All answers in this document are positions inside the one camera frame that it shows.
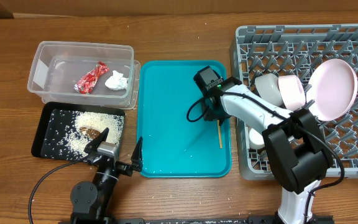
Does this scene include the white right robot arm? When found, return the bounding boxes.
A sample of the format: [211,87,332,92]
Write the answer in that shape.
[195,77,333,223]

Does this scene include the white cutlery cup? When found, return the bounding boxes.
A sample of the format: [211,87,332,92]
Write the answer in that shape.
[248,128,265,150]

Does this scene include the red snack wrapper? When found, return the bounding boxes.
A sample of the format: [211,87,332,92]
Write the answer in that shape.
[74,62,109,94]

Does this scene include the grey dishwasher rack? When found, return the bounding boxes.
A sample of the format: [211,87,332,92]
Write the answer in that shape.
[230,24,358,179]

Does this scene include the grey bowl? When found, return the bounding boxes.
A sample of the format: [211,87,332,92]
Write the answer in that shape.
[255,73,283,106]

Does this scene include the black waste tray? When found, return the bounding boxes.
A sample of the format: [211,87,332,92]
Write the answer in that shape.
[31,102,126,158]

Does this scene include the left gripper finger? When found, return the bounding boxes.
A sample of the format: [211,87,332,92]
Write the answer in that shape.
[84,128,109,154]
[131,137,143,172]

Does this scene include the wooden chopstick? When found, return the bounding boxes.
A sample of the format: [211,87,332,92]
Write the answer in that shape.
[217,120,223,149]

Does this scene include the teal plastic tray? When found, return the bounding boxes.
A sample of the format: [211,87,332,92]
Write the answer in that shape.
[137,60,232,178]

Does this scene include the pink large plate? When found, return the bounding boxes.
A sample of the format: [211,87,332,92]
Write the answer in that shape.
[306,58,358,121]

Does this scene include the white napkin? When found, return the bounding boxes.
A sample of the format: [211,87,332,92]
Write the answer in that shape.
[104,70,128,90]

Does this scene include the clear plastic bin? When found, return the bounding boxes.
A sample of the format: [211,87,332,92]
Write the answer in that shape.
[27,41,140,110]

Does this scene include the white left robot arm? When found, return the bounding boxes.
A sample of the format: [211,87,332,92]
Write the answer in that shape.
[70,128,143,223]

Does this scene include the rice and food leftovers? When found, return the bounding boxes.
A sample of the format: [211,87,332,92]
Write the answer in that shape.
[40,109,124,161]

